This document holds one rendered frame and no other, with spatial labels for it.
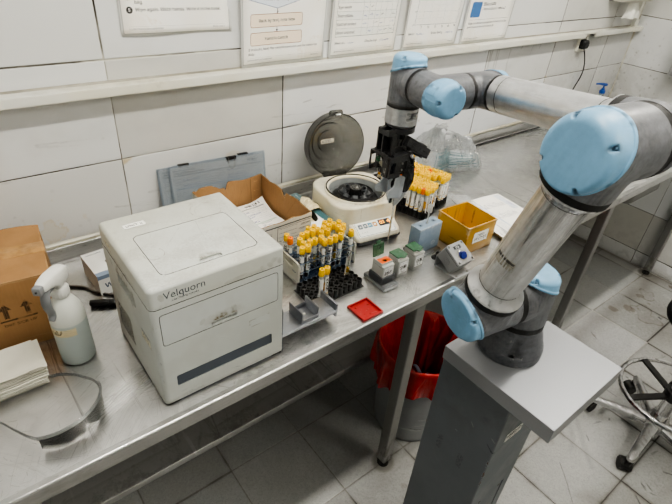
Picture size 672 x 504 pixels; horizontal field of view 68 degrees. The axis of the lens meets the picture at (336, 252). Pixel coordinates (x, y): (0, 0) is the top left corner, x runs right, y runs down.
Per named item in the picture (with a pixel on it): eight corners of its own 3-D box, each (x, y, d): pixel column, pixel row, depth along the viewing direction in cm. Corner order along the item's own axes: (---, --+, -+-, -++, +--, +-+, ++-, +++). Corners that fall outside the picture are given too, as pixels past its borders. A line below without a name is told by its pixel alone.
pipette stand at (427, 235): (419, 260, 151) (424, 233, 146) (402, 249, 156) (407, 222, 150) (440, 250, 157) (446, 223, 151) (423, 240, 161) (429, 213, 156)
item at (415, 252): (412, 271, 147) (416, 252, 143) (401, 263, 150) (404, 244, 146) (421, 266, 149) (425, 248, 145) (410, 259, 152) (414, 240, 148)
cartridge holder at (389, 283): (383, 293, 137) (385, 282, 135) (363, 276, 143) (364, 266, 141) (398, 286, 140) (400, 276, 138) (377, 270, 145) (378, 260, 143)
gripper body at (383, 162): (367, 170, 120) (372, 122, 113) (392, 163, 125) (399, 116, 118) (388, 183, 115) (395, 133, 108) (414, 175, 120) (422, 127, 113)
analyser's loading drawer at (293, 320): (267, 348, 114) (267, 332, 111) (252, 332, 118) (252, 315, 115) (337, 316, 125) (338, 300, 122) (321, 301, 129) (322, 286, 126)
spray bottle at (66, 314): (62, 380, 105) (31, 290, 91) (51, 353, 110) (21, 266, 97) (103, 363, 109) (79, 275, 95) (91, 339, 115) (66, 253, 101)
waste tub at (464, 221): (462, 256, 155) (469, 229, 149) (432, 236, 164) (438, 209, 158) (490, 245, 162) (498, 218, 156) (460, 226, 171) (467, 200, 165)
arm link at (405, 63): (408, 60, 100) (385, 50, 106) (400, 113, 106) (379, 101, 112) (439, 58, 103) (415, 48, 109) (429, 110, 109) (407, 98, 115)
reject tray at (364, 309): (363, 322, 126) (363, 320, 126) (346, 308, 131) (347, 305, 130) (383, 313, 130) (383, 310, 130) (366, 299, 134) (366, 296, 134)
